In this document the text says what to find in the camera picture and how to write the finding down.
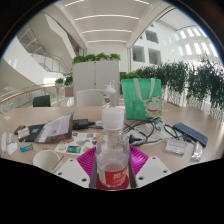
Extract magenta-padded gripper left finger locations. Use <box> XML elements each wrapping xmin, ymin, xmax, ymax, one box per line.
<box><xmin>54</xmin><ymin>146</ymin><xmax>98</xmax><ymax>189</ymax></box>

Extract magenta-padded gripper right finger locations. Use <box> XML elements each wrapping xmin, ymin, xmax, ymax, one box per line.
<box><xmin>128</xmin><ymin>145</ymin><xmax>172</xmax><ymax>188</ymax></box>

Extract clear red-labelled water bottle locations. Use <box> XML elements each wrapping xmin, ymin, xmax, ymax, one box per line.
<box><xmin>95</xmin><ymin>106</ymin><xmax>131</xmax><ymax>190</ymax></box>

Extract white grid-patterned mug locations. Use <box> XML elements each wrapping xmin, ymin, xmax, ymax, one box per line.
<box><xmin>32</xmin><ymin>149</ymin><xmax>64</xmax><ymax>173</ymax></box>

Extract colourful sticker sheet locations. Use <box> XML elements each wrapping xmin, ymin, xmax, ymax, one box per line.
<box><xmin>53</xmin><ymin>132</ymin><xmax>101</xmax><ymax>156</ymax></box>

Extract black power adapter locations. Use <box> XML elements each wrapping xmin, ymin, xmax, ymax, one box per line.
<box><xmin>72</xmin><ymin>118</ymin><xmax>90</xmax><ymax>130</ymax></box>

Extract blue-green tube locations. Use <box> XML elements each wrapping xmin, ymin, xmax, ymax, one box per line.
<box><xmin>19</xmin><ymin>143</ymin><xmax>34</xmax><ymax>153</ymax></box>

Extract dark blue keyboard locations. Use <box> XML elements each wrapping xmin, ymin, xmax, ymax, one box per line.
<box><xmin>172</xmin><ymin>121</ymin><xmax>209</xmax><ymax>148</ymax></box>

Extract black notebook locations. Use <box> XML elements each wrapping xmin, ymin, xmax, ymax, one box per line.
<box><xmin>23</xmin><ymin>123</ymin><xmax>46</xmax><ymax>143</ymax></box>

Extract white card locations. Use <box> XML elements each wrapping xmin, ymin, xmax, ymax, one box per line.
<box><xmin>17</xmin><ymin>127</ymin><xmax>31</xmax><ymax>140</ymax></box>

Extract small red and black box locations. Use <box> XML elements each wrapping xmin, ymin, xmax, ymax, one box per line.
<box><xmin>13</xmin><ymin>124</ymin><xmax>26</xmax><ymax>135</ymax></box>

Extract green tote bag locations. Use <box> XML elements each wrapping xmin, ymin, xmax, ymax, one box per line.
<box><xmin>120</xmin><ymin>77</ymin><xmax>163</xmax><ymax>121</ymax></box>

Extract white chair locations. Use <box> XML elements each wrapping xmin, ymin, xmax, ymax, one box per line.
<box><xmin>75</xmin><ymin>88</ymin><xmax>104</xmax><ymax>108</ymax></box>

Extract black chair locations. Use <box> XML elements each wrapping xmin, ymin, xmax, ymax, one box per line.
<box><xmin>32</xmin><ymin>94</ymin><xmax>52</xmax><ymax>108</ymax></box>

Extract wooden-railed glass balustrade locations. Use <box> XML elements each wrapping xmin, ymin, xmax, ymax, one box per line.
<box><xmin>0</xmin><ymin>83</ymin><xmax>58</xmax><ymax>113</ymax></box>

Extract potted green plant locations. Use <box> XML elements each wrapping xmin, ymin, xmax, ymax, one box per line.
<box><xmin>54</xmin><ymin>75</ymin><xmax>74</xmax><ymax>98</ymax></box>

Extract white cabinet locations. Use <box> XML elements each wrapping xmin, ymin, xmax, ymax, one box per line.
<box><xmin>72</xmin><ymin>59</ymin><xmax>121</xmax><ymax>107</ymax></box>

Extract green hedge row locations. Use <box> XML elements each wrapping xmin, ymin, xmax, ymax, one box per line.
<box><xmin>119</xmin><ymin>58</ymin><xmax>224</xmax><ymax>111</ymax></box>

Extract green plants atop cabinet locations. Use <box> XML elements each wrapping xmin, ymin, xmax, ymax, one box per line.
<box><xmin>72</xmin><ymin>52</ymin><xmax>122</xmax><ymax>65</ymax></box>

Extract ceiling light strips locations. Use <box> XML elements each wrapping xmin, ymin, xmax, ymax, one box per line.
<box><xmin>64</xmin><ymin>0</ymin><xmax>151</xmax><ymax>44</ymax></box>

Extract black cable bundle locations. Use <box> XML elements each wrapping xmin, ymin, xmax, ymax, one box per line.
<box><xmin>123</xmin><ymin>118</ymin><xmax>181</xmax><ymax>148</ymax></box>

